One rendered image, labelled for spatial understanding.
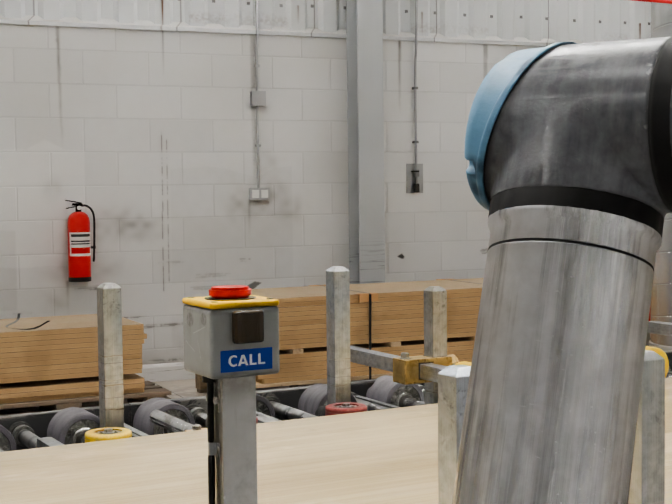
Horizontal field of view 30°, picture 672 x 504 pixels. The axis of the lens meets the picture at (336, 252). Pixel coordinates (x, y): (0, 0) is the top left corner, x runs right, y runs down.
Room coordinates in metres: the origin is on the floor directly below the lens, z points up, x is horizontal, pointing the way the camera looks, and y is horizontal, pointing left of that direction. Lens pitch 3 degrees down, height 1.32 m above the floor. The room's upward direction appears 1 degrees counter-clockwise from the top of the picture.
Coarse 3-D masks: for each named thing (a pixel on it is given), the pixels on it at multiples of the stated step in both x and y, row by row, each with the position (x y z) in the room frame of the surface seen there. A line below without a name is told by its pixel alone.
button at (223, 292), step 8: (216, 288) 1.15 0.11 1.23; (224, 288) 1.15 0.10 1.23; (232, 288) 1.15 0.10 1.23; (240, 288) 1.15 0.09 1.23; (248, 288) 1.16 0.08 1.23; (216, 296) 1.15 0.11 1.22; (224, 296) 1.14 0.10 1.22; (232, 296) 1.15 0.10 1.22; (240, 296) 1.15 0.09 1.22; (248, 296) 1.16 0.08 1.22
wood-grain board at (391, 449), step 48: (192, 432) 2.14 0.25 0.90; (288, 432) 2.13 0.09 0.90; (336, 432) 2.13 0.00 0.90; (384, 432) 2.12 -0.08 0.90; (432, 432) 2.12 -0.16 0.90; (0, 480) 1.80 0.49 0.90; (48, 480) 1.80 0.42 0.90; (96, 480) 1.79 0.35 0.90; (144, 480) 1.79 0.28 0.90; (192, 480) 1.79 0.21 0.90; (288, 480) 1.78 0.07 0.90; (336, 480) 1.78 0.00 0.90; (384, 480) 1.77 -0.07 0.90; (432, 480) 1.77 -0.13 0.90
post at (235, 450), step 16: (208, 384) 1.15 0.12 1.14; (224, 384) 1.14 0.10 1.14; (240, 384) 1.15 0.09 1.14; (208, 400) 1.15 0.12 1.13; (224, 400) 1.14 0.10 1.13; (240, 400) 1.15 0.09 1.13; (208, 416) 1.15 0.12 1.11; (224, 416) 1.14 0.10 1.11; (240, 416) 1.15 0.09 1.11; (208, 432) 1.15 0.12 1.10; (224, 432) 1.14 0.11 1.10; (240, 432) 1.15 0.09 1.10; (256, 432) 1.16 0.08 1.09; (208, 448) 1.15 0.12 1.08; (224, 448) 1.14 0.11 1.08; (240, 448) 1.15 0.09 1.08; (256, 448) 1.16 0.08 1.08; (208, 464) 1.15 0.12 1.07; (224, 464) 1.14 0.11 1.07; (240, 464) 1.15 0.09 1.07; (256, 464) 1.16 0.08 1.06; (208, 480) 1.15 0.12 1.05; (224, 480) 1.14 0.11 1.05; (240, 480) 1.15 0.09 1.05; (256, 480) 1.16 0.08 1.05; (208, 496) 1.15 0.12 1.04; (224, 496) 1.14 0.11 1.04; (240, 496) 1.15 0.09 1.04; (256, 496) 1.16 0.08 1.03
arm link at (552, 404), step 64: (512, 64) 0.85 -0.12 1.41; (576, 64) 0.82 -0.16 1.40; (640, 64) 0.79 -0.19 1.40; (512, 128) 0.82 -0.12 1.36; (576, 128) 0.80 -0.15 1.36; (640, 128) 0.78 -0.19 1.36; (512, 192) 0.81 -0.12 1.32; (576, 192) 0.79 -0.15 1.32; (640, 192) 0.79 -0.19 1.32; (512, 256) 0.80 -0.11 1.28; (576, 256) 0.78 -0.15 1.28; (640, 256) 0.79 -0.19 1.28; (512, 320) 0.78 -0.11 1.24; (576, 320) 0.77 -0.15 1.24; (640, 320) 0.79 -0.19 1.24; (512, 384) 0.77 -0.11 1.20; (576, 384) 0.75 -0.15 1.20; (640, 384) 0.79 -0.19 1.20; (512, 448) 0.75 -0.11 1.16; (576, 448) 0.75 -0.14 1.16
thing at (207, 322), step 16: (192, 304) 1.15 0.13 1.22; (208, 304) 1.12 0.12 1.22; (224, 304) 1.12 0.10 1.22; (240, 304) 1.13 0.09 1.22; (256, 304) 1.14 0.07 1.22; (272, 304) 1.15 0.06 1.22; (192, 320) 1.15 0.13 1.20; (208, 320) 1.12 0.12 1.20; (224, 320) 1.12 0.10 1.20; (272, 320) 1.15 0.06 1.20; (192, 336) 1.15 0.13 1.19; (208, 336) 1.12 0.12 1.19; (224, 336) 1.12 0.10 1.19; (272, 336) 1.15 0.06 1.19; (192, 352) 1.16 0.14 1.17; (208, 352) 1.12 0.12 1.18; (272, 352) 1.15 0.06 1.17; (192, 368) 1.16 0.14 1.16; (208, 368) 1.12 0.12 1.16; (272, 368) 1.15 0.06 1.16
